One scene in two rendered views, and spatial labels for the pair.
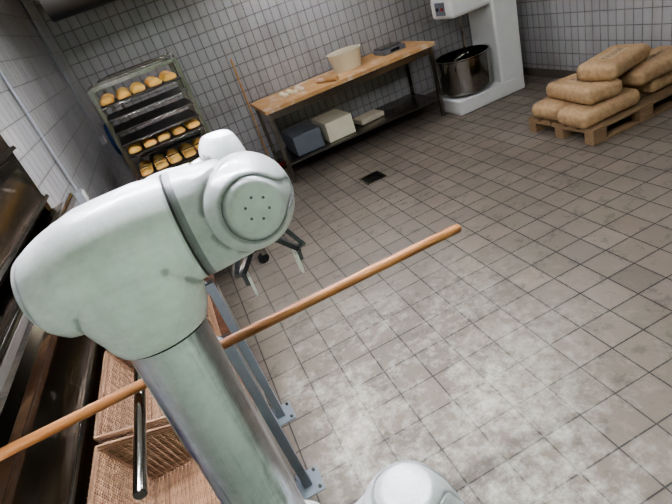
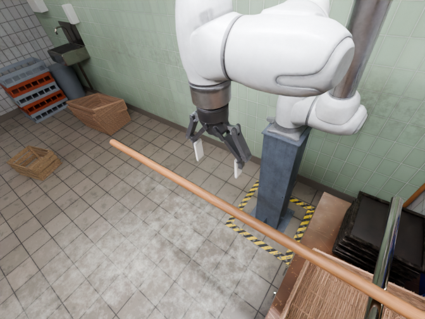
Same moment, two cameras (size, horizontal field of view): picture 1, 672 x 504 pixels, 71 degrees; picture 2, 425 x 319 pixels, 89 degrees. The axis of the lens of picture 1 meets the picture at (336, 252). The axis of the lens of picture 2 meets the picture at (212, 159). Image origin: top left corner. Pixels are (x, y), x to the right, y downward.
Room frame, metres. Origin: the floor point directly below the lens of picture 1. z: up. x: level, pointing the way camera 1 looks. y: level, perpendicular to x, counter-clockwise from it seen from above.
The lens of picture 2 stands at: (1.36, 0.50, 1.79)
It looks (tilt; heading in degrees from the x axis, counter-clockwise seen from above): 46 degrees down; 234
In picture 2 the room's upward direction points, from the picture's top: 8 degrees counter-clockwise
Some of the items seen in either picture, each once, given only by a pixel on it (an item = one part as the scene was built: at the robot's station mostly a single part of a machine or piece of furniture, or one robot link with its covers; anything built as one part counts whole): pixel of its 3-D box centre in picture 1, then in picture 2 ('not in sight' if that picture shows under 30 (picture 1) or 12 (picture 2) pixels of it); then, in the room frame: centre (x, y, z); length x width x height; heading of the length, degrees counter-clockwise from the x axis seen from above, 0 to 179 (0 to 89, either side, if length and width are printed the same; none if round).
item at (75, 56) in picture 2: not in sight; (73, 61); (0.81, -3.38, 0.69); 0.46 x 0.36 x 0.94; 102
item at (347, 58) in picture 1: (345, 59); not in sight; (6.08, -0.92, 1.01); 0.43 x 0.43 x 0.21
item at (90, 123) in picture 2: not in sight; (102, 116); (0.93, -2.58, 0.14); 0.56 x 0.49 x 0.28; 108
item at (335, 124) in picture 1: (333, 125); not in sight; (5.91, -0.52, 0.35); 0.50 x 0.36 x 0.24; 13
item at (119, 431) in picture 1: (169, 385); not in sight; (1.62, 0.86, 0.72); 0.56 x 0.49 x 0.28; 11
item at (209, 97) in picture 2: not in sight; (210, 90); (1.09, 0.17, 1.56); 0.09 x 0.09 x 0.06
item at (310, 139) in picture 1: (303, 138); not in sight; (5.83, -0.10, 0.35); 0.50 x 0.36 x 0.24; 11
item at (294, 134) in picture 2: not in sight; (285, 123); (0.46, 0.00, 1.03); 0.22 x 0.18 x 0.06; 101
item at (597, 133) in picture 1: (609, 106); not in sight; (4.16, -2.95, 0.07); 1.20 x 0.80 x 0.14; 102
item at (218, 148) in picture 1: (222, 166); (210, 35); (1.08, 0.18, 1.67); 0.13 x 0.11 x 0.16; 99
